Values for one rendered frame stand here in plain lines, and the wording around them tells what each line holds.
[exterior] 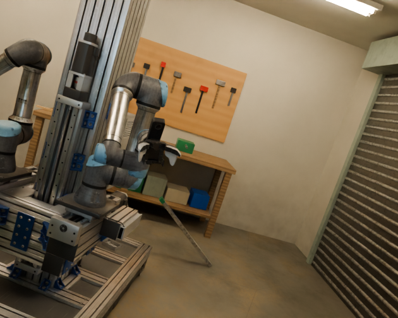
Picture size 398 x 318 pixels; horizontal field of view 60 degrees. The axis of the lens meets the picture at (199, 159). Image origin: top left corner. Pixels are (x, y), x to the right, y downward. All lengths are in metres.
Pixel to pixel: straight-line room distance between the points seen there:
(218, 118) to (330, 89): 1.49
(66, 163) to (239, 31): 3.13
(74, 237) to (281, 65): 3.55
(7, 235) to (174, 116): 2.82
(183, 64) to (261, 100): 1.07
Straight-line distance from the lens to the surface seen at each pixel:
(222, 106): 4.35
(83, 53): 1.77
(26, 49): 1.85
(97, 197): 1.66
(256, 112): 4.46
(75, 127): 1.78
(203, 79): 4.31
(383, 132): 4.07
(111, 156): 1.36
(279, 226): 4.90
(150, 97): 1.58
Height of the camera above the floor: 1.41
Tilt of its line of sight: 9 degrees down
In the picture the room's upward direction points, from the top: 18 degrees clockwise
